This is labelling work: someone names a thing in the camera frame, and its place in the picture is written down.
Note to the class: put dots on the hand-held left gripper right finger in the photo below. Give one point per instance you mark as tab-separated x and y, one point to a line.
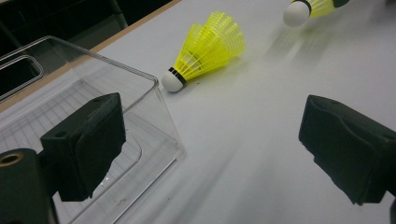
348	149

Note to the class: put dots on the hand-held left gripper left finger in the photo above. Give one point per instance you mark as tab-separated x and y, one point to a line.
87	146

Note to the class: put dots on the yellow shuttlecock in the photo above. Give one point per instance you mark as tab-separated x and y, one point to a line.
230	34
186	67
295	14

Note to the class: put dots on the clear plastic container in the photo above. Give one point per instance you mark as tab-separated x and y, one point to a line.
155	124

